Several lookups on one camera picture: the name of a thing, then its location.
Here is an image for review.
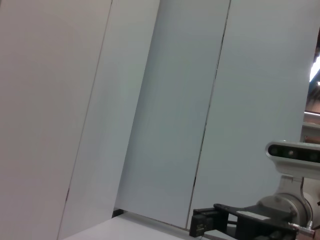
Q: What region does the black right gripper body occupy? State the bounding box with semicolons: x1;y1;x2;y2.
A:
213;203;299;240

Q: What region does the right arm cable with plug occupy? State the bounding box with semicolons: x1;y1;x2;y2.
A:
287;220;316;236

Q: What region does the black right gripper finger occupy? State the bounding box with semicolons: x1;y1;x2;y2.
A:
189;208;215;239

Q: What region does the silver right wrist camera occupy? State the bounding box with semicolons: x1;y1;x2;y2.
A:
264;140;320;199

